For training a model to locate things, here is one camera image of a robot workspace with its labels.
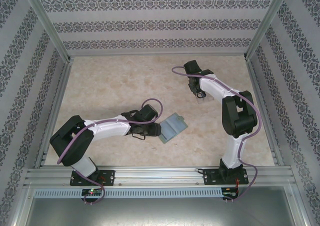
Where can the left controller board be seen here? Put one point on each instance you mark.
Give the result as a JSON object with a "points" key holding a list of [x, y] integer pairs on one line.
{"points": [[91, 192]]}

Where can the controller board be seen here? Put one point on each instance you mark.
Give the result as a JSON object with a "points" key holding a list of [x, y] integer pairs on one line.
{"points": [[229, 193], [91, 192]]}

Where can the grey metal panel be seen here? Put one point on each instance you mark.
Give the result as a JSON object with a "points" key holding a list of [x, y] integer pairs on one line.
{"points": [[160, 212]]}

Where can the green card holder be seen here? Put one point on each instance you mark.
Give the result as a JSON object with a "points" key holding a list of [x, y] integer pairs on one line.
{"points": [[173, 128]]}

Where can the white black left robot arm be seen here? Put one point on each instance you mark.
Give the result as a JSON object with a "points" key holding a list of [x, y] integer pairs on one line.
{"points": [[110, 129]]}

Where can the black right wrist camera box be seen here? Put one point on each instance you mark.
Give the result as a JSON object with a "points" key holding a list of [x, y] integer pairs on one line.
{"points": [[192, 67]]}

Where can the aluminium side rail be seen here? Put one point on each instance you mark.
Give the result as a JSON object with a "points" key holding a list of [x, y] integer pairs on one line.
{"points": [[56, 106], [265, 111]]}

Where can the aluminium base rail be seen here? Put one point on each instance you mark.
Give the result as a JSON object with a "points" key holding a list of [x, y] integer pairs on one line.
{"points": [[160, 176]]}

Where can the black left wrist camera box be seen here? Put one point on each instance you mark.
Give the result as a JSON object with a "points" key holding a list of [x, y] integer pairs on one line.
{"points": [[148, 113]]}

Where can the right controller board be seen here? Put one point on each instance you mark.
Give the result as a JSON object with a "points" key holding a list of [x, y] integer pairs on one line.
{"points": [[229, 193]]}

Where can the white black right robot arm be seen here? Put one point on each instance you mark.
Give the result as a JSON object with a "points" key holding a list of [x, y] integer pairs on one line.
{"points": [[232, 151]]}

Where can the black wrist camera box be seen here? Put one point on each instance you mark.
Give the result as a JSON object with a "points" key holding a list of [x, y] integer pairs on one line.
{"points": [[192, 67], [148, 113]]}

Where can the aluminium frame post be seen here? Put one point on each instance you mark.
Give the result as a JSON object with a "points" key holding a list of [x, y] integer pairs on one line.
{"points": [[268, 21], [47, 23]]}

